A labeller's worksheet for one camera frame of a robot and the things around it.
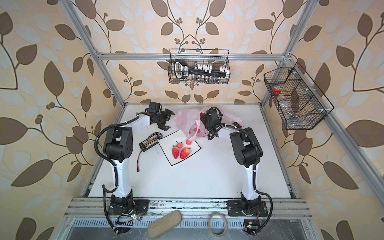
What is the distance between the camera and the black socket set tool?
0.83 metres

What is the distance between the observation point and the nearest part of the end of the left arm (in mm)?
814

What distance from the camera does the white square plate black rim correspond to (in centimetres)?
91
